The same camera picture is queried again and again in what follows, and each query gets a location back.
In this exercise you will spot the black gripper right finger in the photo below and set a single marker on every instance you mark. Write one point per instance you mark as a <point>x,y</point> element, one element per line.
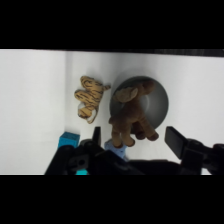
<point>200,156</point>

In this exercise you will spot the brown plush deer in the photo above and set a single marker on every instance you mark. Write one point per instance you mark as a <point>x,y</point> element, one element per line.
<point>131,113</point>

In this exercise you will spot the grey bowl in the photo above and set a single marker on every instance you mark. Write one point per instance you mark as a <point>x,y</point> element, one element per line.
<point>158,105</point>

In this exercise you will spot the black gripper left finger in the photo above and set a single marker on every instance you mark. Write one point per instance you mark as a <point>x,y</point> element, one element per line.
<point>76,160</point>

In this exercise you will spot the striped plush tiger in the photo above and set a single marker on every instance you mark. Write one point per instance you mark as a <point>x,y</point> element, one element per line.
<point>89,96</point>

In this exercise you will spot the light teal cube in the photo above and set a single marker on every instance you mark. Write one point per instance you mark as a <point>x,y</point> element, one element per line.
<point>82,172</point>

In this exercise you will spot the black curtain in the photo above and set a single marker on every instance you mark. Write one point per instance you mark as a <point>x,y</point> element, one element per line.
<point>166,52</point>

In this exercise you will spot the dark teal cube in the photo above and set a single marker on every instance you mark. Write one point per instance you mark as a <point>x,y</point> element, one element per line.
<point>69,139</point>

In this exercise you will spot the blue crumpled cloth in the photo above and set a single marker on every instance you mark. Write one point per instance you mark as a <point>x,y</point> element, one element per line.
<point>116,150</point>

